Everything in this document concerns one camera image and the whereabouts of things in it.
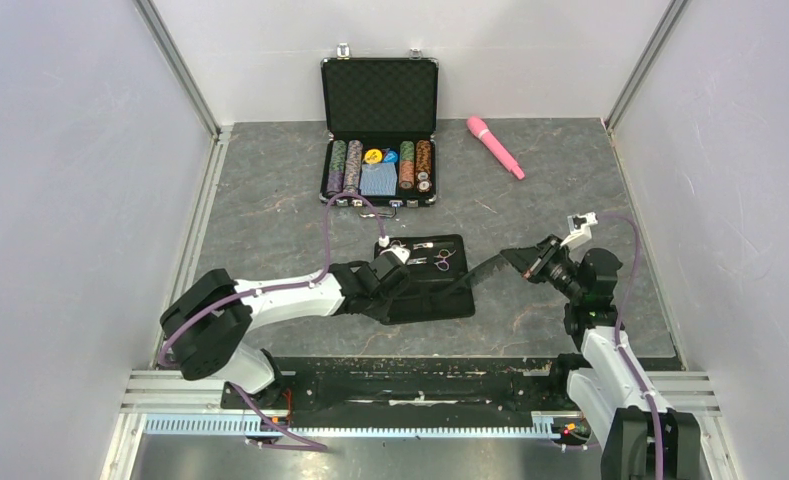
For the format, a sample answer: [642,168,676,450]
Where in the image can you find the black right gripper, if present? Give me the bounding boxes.
[500,234,585,302]

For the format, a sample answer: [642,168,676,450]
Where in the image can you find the black zippered tool pouch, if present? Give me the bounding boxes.
[383,234,476,325]

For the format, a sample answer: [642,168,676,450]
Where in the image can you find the purple handled scissors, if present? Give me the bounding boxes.
[406,248,456,272]

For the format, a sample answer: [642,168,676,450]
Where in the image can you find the black tail comb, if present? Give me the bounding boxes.
[433,254,508,298]

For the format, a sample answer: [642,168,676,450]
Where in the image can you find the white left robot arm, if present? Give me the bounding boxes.
[158,246,410,408]

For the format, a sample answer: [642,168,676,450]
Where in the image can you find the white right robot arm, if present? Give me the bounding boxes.
[500,236,701,479]

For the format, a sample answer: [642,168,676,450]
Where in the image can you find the blue playing card deck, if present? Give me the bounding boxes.
[359,163,398,197]

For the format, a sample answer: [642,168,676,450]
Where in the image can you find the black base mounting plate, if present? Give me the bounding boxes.
[250,354,582,429]

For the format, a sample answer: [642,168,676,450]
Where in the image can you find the purple green chip stack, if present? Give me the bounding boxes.
[325,140,347,196]

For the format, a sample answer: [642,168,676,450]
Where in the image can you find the green orange chip stack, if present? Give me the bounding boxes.
[398,141,415,190]

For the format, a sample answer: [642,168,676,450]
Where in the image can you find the purple grey chip stack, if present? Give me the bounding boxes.
[342,140,363,193]

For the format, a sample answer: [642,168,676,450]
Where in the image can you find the blue dealer button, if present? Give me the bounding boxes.
[383,149,399,163]

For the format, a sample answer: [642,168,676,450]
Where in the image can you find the yellow dealer button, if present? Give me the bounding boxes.
[363,149,384,165]

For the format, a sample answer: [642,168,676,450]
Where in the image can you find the pink wand massager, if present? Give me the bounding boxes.
[466,116,526,180]

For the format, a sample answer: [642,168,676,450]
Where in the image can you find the brown orange chip stack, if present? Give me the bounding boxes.
[415,140,432,192]

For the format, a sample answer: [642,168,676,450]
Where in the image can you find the black poker chip case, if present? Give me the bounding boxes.
[318,42,440,210]

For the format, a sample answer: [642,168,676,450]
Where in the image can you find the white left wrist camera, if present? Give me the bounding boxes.
[377,239,411,264]

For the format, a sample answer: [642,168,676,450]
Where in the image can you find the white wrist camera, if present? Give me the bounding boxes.
[561,212,598,251]
[377,239,411,264]

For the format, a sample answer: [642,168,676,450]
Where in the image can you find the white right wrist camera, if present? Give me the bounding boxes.
[561,212,598,251]

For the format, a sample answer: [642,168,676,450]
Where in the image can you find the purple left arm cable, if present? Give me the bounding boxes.
[156,192,390,453]

